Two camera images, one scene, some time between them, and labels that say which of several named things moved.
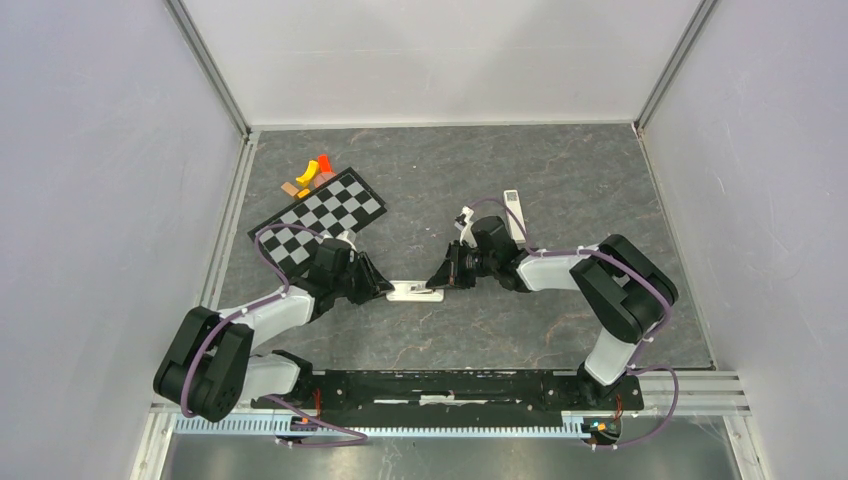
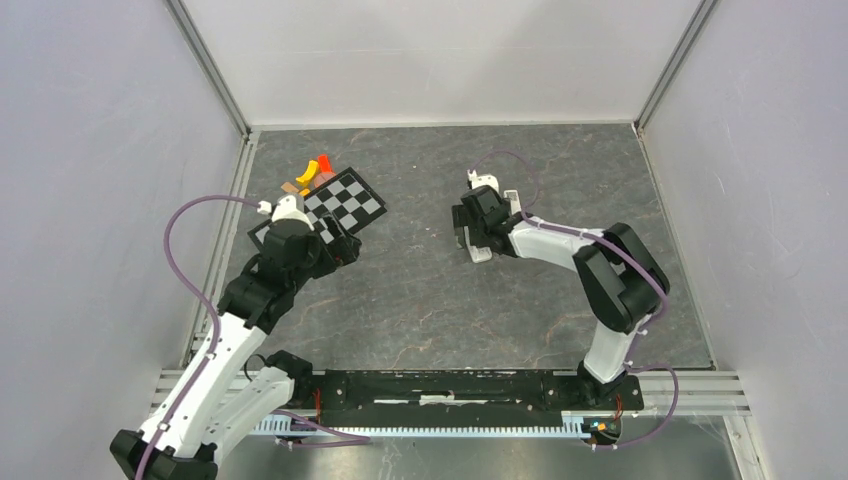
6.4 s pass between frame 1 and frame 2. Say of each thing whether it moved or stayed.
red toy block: stayed
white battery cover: stayed
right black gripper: moved
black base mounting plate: stayed
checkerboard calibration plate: stayed
